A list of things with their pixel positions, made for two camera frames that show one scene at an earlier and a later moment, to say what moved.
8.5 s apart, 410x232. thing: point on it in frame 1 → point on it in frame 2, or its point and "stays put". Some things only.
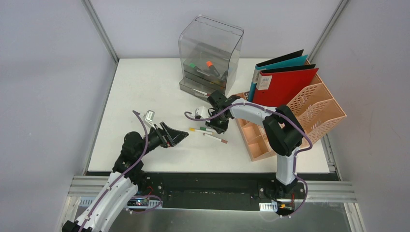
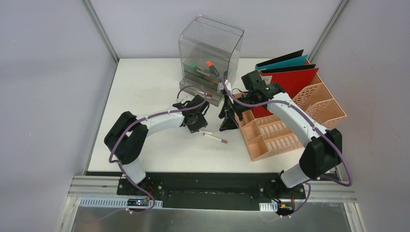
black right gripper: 219,129 → 229,122
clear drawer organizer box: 210,50 stays put
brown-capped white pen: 221,140 stays put
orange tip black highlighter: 209,64 stays put
